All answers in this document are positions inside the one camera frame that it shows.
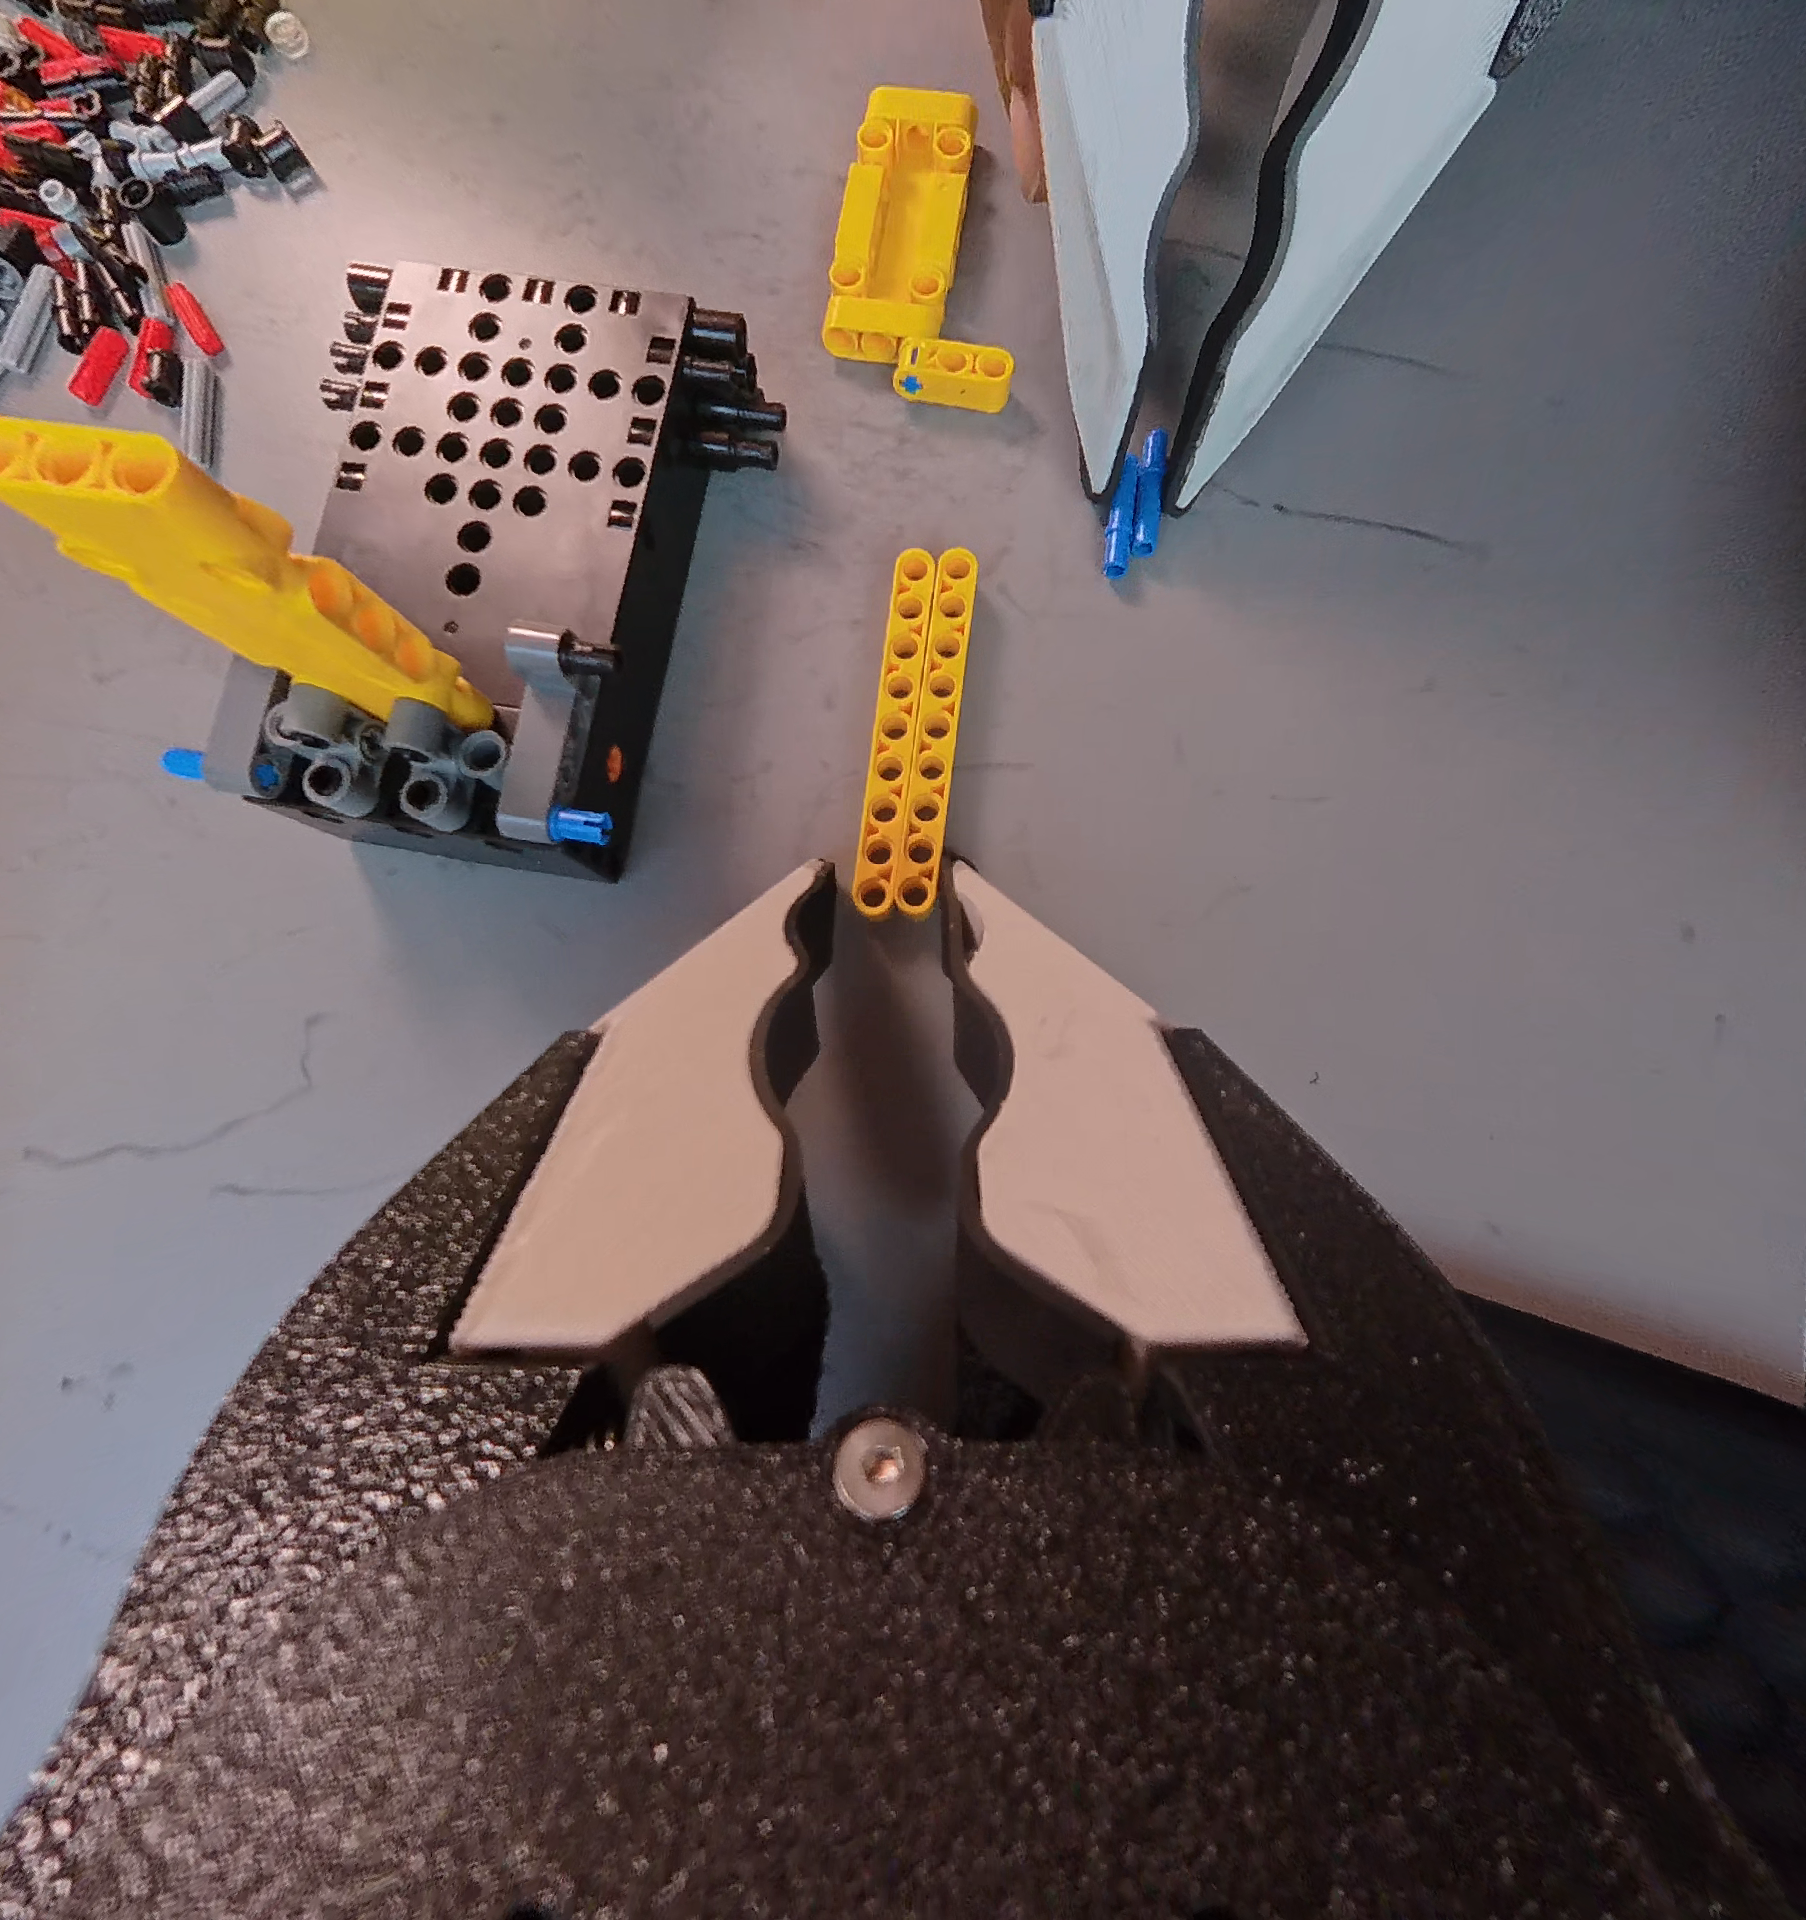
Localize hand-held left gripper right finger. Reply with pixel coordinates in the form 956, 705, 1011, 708
941, 860, 1311, 1379

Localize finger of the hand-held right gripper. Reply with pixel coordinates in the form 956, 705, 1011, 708
1022, 0, 1201, 503
1162, 0, 1536, 517

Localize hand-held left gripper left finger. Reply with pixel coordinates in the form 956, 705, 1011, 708
451, 860, 843, 1379

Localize yellow lego panel brick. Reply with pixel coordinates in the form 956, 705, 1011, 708
822, 88, 985, 360

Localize yellow short lego beam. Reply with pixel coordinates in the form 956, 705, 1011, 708
895, 338, 1016, 411

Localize yellow long lego beam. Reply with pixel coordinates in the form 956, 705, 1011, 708
853, 548, 925, 922
919, 545, 982, 919

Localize black lego base assembly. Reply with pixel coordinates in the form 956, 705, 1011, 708
0, 263, 783, 890

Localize pile of lego pins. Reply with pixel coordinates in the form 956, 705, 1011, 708
0, 0, 321, 471

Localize person's right hand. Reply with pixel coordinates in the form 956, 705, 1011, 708
985, 0, 1063, 205

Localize person's dark trousers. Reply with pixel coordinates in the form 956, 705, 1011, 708
1442, 1291, 1806, 1920

